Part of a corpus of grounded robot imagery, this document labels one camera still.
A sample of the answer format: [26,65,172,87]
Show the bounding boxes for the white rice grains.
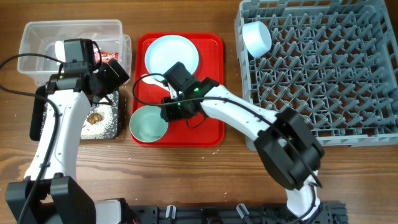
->
[43,90,119,140]

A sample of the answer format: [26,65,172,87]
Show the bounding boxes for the green bowl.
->
[129,105,169,143]

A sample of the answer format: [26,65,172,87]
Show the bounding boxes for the white plastic spoon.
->
[141,74,169,91]

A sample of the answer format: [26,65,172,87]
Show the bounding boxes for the brown food scrap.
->
[86,113,102,124]

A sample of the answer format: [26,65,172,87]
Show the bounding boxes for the light blue round plate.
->
[144,35,199,75]

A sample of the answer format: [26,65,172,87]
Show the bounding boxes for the light blue bowl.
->
[242,21,272,58]

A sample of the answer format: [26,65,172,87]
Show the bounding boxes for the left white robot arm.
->
[6,39,134,223]

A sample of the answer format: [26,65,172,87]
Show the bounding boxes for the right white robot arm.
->
[160,62,325,222]

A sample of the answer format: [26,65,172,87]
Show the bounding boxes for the black rectangular waste tray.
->
[29,90,120,141]

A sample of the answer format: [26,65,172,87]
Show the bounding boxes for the grey dishwasher rack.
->
[234,0,397,147]

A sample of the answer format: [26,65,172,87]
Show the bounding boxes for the red snack wrapper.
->
[95,50,119,63]

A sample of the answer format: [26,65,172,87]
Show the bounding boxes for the red plastic tray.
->
[133,33,225,147]

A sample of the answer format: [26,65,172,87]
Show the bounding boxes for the crumpled white tissue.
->
[55,41,65,62]

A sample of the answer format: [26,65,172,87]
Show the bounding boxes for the clear plastic bin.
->
[17,19,132,86]

